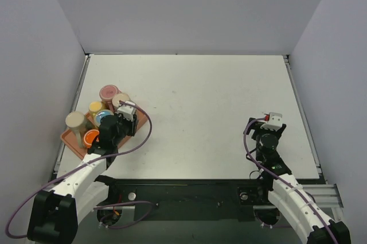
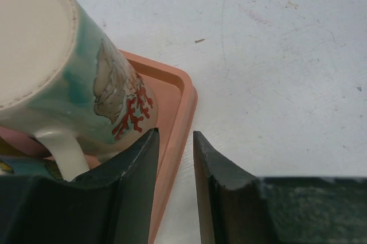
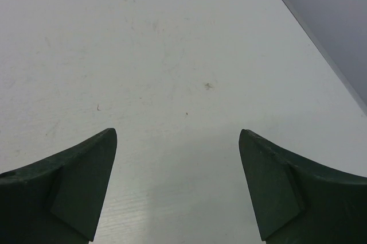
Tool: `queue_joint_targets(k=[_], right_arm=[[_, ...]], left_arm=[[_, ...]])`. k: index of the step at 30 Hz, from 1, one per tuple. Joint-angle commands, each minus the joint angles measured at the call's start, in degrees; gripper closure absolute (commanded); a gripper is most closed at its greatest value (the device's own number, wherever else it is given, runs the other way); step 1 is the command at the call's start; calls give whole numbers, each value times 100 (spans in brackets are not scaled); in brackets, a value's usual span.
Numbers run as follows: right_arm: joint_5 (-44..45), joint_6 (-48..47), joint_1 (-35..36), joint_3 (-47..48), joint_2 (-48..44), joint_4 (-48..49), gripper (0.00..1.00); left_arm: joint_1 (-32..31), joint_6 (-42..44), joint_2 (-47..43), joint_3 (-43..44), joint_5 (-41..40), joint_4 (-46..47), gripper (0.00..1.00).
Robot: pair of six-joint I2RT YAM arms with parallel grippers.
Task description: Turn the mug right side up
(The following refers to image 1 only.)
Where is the blue butterfly mug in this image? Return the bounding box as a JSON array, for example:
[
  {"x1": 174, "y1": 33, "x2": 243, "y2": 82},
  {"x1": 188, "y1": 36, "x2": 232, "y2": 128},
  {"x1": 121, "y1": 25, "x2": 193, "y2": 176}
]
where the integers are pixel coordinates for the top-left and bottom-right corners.
[{"x1": 93, "y1": 109, "x2": 114, "y2": 127}]

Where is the cream floral mug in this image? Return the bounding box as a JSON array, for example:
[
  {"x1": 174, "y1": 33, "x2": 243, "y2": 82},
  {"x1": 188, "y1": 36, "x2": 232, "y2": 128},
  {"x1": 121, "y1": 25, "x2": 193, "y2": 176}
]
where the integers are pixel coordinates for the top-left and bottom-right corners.
[{"x1": 112, "y1": 92, "x2": 130, "y2": 111}]

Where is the orange mug black handle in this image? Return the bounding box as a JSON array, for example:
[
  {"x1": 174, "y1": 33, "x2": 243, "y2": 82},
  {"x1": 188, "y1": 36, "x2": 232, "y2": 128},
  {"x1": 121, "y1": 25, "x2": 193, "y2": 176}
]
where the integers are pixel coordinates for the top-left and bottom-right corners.
[{"x1": 83, "y1": 129, "x2": 99, "y2": 149}]

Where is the cream mug yellow handle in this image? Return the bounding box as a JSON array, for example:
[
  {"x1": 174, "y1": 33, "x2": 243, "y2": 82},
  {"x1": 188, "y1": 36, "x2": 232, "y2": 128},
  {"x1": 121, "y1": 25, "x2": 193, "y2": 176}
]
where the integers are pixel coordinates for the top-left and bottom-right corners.
[{"x1": 88, "y1": 101, "x2": 106, "y2": 122}]

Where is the dark red pink mug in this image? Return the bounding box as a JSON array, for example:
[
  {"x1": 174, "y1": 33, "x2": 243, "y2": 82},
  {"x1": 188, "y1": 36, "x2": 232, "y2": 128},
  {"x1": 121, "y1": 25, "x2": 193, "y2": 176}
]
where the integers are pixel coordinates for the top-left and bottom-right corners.
[{"x1": 99, "y1": 84, "x2": 120, "y2": 103}]

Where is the tall cream bird mug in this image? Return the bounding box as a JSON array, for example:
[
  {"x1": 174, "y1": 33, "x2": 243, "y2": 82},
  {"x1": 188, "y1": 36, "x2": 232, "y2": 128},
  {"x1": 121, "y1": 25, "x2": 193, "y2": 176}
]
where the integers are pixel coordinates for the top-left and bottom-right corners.
[{"x1": 65, "y1": 111, "x2": 87, "y2": 148}]

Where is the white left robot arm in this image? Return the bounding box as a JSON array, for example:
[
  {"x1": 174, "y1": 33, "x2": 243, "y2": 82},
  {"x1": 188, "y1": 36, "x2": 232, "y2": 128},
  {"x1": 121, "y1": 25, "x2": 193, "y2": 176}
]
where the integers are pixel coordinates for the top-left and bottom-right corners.
[{"x1": 26, "y1": 107, "x2": 140, "y2": 243}]

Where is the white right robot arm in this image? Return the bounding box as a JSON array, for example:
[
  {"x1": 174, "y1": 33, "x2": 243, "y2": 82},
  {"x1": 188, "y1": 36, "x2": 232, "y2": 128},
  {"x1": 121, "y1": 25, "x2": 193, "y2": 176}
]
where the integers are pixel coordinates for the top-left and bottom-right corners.
[{"x1": 243, "y1": 113, "x2": 352, "y2": 243}]

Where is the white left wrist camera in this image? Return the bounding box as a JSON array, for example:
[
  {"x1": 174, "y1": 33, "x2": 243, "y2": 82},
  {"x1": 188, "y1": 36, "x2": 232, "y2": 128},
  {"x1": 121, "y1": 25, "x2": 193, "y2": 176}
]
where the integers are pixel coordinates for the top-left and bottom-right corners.
[{"x1": 116, "y1": 100, "x2": 136, "y2": 121}]

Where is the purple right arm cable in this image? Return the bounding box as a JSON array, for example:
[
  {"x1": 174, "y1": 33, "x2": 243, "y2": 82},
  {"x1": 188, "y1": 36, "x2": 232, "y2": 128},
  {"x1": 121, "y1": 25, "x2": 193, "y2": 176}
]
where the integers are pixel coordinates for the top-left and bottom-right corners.
[{"x1": 243, "y1": 116, "x2": 342, "y2": 244}]

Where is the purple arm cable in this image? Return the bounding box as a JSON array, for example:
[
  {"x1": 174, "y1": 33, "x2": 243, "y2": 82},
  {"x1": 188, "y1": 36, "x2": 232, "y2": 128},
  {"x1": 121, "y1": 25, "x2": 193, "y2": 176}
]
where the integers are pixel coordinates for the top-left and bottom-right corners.
[
  {"x1": 6, "y1": 99, "x2": 153, "y2": 239},
  {"x1": 243, "y1": 116, "x2": 342, "y2": 244}
]

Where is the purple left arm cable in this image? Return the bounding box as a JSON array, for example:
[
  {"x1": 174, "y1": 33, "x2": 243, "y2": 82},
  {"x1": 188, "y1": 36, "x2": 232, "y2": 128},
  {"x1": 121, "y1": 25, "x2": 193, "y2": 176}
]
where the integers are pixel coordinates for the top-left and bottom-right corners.
[{"x1": 6, "y1": 99, "x2": 153, "y2": 239}]

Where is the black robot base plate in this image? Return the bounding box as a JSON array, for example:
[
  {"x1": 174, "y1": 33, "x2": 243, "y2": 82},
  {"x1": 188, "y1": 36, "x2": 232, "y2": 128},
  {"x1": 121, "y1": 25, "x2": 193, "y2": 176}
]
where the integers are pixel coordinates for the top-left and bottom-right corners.
[{"x1": 98, "y1": 176, "x2": 281, "y2": 226}]

